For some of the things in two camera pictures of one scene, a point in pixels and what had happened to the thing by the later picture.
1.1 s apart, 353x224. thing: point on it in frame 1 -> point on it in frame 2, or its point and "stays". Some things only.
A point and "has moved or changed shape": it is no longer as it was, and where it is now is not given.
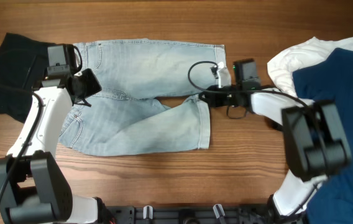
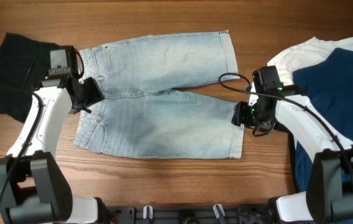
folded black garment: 19,68 stays
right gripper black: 213,98 -> 240,114
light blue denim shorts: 125,116 has moved or changed shape
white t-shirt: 283,63 stays
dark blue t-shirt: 346,77 stays
